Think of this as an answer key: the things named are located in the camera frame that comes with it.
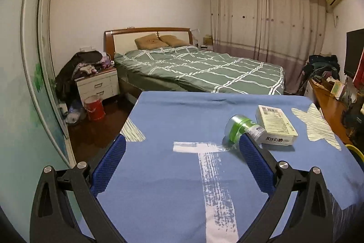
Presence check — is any red hanging garment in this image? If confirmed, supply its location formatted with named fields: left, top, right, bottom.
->
left=353, top=48, right=364, bottom=87

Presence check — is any dark clothes pile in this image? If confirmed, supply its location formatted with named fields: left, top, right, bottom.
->
left=55, top=50, right=114, bottom=95

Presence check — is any grey striped cloth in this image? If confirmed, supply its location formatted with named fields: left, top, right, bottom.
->
left=327, top=197, right=364, bottom=243

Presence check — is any wooden top low cabinet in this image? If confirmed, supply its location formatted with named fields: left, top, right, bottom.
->
left=306, top=79, right=356, bottom=145

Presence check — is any black television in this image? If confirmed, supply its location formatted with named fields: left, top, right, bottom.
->
left=344, top=29, right=364, bottom=78

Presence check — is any wardrobe sliding door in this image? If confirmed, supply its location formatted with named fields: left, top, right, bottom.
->
left=0, top=0, right=77, bottom=232

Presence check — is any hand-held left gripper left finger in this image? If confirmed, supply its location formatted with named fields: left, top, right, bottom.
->
left=30, top=135, right=127, bottom=243

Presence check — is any white nightstand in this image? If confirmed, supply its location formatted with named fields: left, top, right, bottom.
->
left=74, top=67, right=120, bottom=107

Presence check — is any bed with green plaid duvet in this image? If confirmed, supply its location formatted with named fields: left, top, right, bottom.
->
left=114, top=45, right=286, bottom=95

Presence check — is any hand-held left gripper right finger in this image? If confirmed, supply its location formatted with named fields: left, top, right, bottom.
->
left=237, top=133, right=333, bottom=243

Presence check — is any pink and white curtain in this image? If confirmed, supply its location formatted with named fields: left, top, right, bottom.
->
left=207, top=0, right=327, bottom=92

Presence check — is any brown pillow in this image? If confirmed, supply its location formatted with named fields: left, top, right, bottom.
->
left=159, top=35, right=191, bottom=48
left=134, top=34, right=169, bottom=50

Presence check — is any pile of clothes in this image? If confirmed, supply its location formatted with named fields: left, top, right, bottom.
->
left=301, top=54, right=340, bottom=84

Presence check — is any red bucket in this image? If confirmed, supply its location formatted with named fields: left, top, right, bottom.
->
left=83, top=95, right=106, bottom=122

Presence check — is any wooden headboard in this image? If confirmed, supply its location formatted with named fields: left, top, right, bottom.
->
left=104, top=27, right=194, bottom=61

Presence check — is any plastic bag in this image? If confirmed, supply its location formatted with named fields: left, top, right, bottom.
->
left=64, top=99, right=87, bottom=126

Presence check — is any cream cardboard box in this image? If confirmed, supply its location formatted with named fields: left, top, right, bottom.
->
left=255, top=104, right=299, bottom=147

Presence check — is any blue printed tablecloth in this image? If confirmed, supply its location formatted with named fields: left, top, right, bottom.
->
left=77, top=91, right=364, bottom=243

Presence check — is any pale green carton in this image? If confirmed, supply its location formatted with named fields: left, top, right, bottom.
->
left=330, top=81, right=344, bottom=98

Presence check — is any yellow rimmed blue trash bin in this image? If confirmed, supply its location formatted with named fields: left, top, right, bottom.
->
left=345, top=143, right=364, bottom=172

